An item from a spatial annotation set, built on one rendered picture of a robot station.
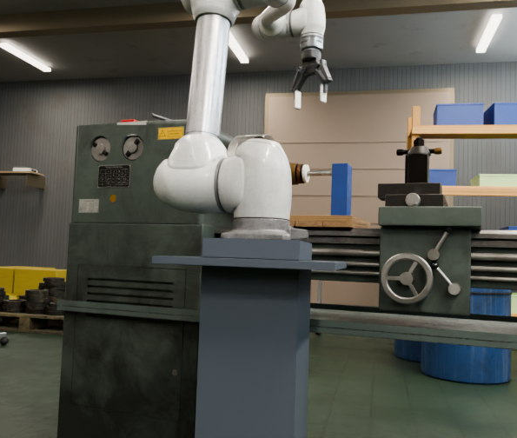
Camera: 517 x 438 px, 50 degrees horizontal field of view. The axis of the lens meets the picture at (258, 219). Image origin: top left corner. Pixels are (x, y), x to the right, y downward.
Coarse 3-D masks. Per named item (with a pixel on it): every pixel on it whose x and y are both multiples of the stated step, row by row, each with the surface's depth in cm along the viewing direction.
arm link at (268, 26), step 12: (288, 0) 171; (264, 12) 200; (276, 12) 190; (288, 12) 214; (252, 24) 220; (264, 24) 206; (276, 24) 211; (288, 24) 214; (264, 36) 218; (276, 36) 216; (288, 36) 218
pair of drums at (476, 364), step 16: (480, 304) 346; (496, 304) 347; (400, 352) 425; (416, 352) 412; (432, 352) 360; (448, 352) 351; (464, 352) 346; (480, 352) 344; (496, 352) 346; (432, 368) 359; (448, 368) 350; (464, 368) 345; (480, 368) 343; (496, 368) 345; (480, 384) 344
